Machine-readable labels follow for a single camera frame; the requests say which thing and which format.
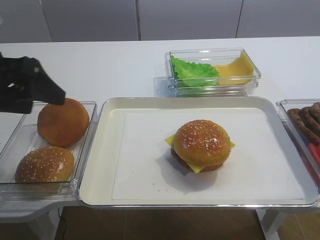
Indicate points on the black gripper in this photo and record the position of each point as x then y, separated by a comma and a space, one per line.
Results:
24, 80

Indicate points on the white metal tray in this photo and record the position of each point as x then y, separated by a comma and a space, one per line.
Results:
96, 188

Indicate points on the burger patty on tray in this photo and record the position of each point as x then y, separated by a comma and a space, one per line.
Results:
193, 168

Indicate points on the red tomato slice front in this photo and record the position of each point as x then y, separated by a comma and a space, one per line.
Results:
315, 152

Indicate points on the sesame bun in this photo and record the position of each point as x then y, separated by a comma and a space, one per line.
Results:
45, 165
202, 143

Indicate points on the yellow cheese slice on burger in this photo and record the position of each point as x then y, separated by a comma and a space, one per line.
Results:
169, 141

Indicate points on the brown patty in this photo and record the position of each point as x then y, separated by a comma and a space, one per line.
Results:
310, 117
297, 121

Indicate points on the clear patty tomato container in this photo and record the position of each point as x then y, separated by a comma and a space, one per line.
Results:
299, 140

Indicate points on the yellow cheese slice in container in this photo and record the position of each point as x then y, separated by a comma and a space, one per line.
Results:
238, 72

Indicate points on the white paper sheet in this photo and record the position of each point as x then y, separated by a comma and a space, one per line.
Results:
256, 169

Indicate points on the clear bun container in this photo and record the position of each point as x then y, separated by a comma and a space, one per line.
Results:
24, 139

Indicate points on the clear lettuce cheese container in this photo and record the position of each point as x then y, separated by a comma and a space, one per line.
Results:
166, 86

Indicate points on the green lettuce leaf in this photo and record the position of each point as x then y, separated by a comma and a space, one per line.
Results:
193, 75

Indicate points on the brown patty back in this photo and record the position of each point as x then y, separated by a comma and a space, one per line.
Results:
297, 121

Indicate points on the brown patty front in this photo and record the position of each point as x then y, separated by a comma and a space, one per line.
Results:
310, 117

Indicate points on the plain bottom bun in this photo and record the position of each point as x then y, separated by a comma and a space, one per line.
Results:
63, 125

